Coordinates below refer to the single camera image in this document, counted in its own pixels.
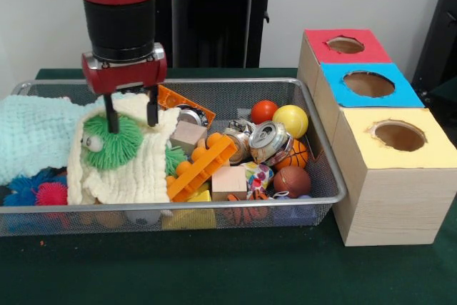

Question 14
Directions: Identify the orange flat toy plate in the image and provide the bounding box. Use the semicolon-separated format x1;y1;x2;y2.
156;84;217;127

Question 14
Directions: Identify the crushed printed drink can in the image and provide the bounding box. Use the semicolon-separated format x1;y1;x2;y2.
248;121;291;165

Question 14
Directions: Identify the orange toy brick with pegs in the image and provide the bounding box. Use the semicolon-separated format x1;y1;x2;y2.
166;132;238;202

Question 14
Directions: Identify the yellow ball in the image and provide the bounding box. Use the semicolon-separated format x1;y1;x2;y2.
272;104;309;139

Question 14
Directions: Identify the black chair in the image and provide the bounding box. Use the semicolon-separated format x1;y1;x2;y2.
410;0;457;106

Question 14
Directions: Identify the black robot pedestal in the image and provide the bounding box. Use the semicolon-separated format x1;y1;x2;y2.
155;0;288;69

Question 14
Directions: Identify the dark green table cloth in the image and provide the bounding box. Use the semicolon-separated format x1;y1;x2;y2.
0;67;457;305

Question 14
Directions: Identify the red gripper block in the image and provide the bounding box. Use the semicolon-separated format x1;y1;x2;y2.
81;42;168;134

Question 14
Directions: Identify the red ball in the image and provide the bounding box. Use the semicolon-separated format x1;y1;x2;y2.
250;100;278;124

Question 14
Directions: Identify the cream waffle cloth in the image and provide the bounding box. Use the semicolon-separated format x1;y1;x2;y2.
66;93;181;205

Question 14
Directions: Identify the green spiky toy with eyes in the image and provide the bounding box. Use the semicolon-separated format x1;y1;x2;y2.
81;111;144;170

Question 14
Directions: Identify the wooden box with three holes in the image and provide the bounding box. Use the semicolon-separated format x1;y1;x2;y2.
296;28;457;247

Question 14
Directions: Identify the small brown football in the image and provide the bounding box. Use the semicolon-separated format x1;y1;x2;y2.
273;165;311;199

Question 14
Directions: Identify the mint waffle cloth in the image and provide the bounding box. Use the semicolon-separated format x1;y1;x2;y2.
0;91;136;186

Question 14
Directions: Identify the small orange basketball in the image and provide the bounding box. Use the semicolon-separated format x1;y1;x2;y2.
274;139;308;170

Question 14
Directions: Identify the wire mesh bin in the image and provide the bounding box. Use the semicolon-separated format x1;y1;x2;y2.
0;76;348;237

